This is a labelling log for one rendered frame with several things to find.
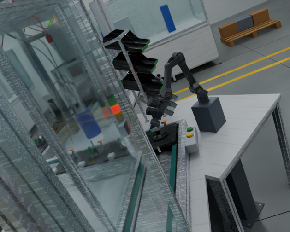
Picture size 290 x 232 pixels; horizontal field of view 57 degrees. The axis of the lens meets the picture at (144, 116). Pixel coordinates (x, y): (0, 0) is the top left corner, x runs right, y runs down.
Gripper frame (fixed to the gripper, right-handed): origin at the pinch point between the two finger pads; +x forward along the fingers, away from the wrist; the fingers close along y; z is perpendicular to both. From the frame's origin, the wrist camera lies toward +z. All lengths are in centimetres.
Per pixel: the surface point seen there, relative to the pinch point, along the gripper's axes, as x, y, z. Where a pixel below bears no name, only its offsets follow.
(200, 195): -3, 51, -32
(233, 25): -40, -547, -137
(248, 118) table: -29, -10, -56
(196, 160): -1.8, 22.4, -31.1
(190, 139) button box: -8.3, 13.4, -23.6
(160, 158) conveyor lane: 10.6, 18.2, -12.2
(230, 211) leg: 9, 39, -59
